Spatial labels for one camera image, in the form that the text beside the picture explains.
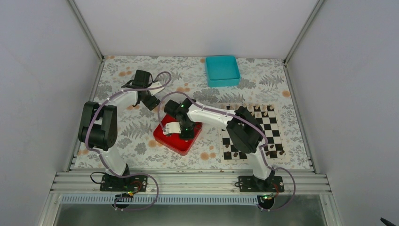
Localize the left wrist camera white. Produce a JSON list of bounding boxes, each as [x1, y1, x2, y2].
[[149, 81, 165, 95]]

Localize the teal bin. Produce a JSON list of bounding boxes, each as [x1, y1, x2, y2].
[[205, 55, 241, 88]]

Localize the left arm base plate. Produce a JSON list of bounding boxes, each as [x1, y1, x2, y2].
[[99, 174, 148, 193]]

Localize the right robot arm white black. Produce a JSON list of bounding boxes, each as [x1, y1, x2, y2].
[[160, 97, 273, 192]]

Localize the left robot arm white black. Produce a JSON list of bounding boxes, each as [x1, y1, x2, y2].
[[78, 70, 172, 191]]

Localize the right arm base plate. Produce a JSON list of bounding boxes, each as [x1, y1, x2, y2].
[[234, 176, 285, 193]]

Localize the floral table mat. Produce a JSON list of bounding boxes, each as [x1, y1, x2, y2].
[[74, 55, 312, 171]]

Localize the grey cable duct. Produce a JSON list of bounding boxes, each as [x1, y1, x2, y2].
[[60, 194, 258, 205]]

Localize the aluminium rail frame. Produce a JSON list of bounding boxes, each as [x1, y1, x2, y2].
[[50, 170, 332, 194]]

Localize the black white chessboard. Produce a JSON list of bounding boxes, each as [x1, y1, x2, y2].
[[219, 104, 290, 164]]

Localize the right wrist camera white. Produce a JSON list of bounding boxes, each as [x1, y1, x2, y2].
[[163, 122, 181, 135]]

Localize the red tray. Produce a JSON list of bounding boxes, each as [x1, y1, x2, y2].
[[153, 122, 202, 156]]

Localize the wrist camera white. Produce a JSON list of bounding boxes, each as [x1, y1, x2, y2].
[[163, 122, 181, 135], [149, 81, 165, 95]]

